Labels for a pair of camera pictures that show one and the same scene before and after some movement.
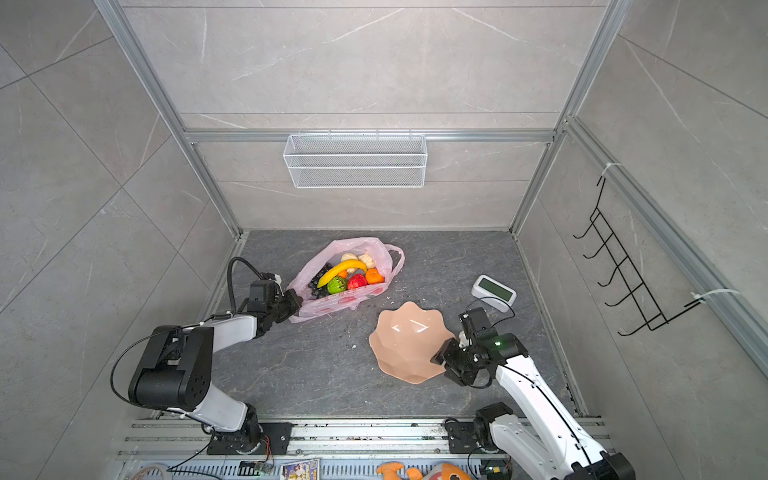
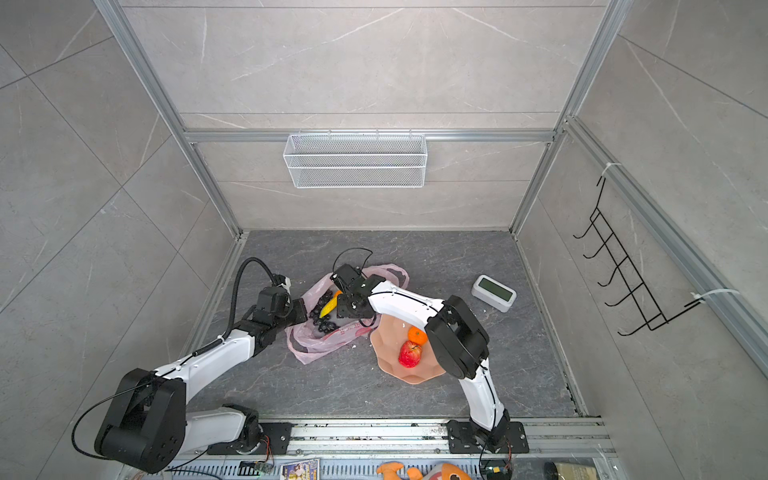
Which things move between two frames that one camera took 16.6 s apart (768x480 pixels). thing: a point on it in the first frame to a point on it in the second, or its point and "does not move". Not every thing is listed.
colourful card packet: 304,470 does not move
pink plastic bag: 388,257 to 306,340
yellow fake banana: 340,265 to 331,306
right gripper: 446,351 to 342,310
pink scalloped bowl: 406,339 does not move
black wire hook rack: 639,292 does not move
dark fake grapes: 319,292 to 323,324
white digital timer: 493,293 does not move
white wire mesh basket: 355,161 does not move
